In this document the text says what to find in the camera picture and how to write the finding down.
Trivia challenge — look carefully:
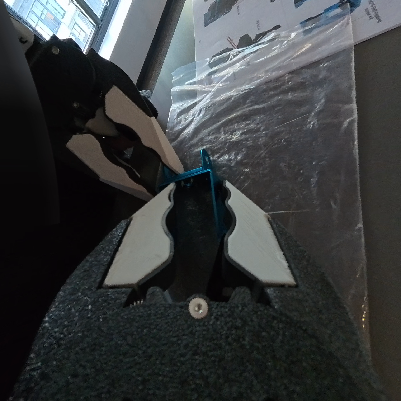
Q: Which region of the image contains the blue metal bracket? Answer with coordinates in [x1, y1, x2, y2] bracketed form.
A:
[157, 149, 227, 239]

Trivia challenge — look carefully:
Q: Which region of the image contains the clear plastic bag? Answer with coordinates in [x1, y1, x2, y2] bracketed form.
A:
[166, 0, 368, 345]

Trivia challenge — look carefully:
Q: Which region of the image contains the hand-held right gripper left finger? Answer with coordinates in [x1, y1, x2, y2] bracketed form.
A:
[102, 182, 177, 289]

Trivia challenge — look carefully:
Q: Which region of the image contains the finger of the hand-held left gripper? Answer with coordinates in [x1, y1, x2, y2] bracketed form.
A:
[105, 85, 186, 175]
[66, 133, 155, 202]

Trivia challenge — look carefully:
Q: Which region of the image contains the white assembly instruction booklet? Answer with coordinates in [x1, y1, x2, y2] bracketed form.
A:
[195, 0, 401, 68]

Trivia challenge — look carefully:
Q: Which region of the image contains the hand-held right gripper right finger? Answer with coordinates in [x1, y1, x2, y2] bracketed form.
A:
[221, 180, 297, 286]

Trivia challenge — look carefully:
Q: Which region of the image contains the large window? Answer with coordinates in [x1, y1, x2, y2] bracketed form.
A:
[6, 0, 121, 60]

